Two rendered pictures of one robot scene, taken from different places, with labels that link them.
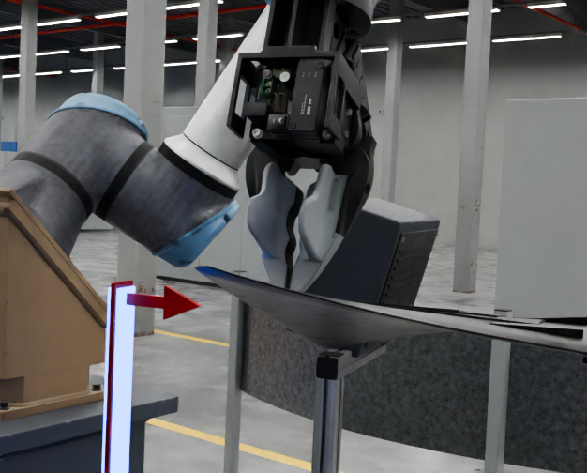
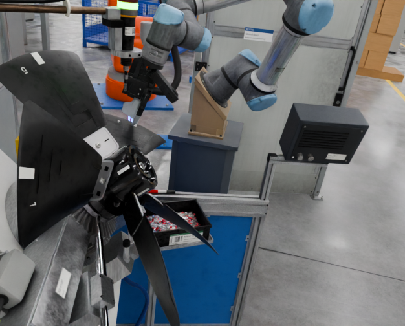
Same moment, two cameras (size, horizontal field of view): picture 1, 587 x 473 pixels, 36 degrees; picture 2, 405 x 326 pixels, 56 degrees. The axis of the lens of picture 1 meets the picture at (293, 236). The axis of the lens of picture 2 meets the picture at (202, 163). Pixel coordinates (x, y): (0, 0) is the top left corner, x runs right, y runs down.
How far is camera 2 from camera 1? 116 cm
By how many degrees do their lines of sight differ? 62
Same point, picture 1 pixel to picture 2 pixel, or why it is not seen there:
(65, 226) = (219, 89)
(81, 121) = (237, 59)
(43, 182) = (218, 76)
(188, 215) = (250, 96)
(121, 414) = not seen: hidden behind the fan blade
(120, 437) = not seen: hidden behind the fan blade
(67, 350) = (210, 123)
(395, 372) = not seen: outside the picture
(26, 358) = (197, 121)
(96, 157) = (235, 70)
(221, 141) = (260, 74)
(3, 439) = (178, 137)
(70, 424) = (198, 141)
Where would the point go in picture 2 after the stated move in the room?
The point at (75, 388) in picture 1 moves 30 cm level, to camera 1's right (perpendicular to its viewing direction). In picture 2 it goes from (211, 133) to (249, 165)
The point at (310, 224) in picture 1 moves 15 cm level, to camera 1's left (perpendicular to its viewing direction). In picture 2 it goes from (127, 111) to (113, 95)
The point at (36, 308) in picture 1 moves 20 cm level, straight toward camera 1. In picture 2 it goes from (201, 109) to (163, 116)
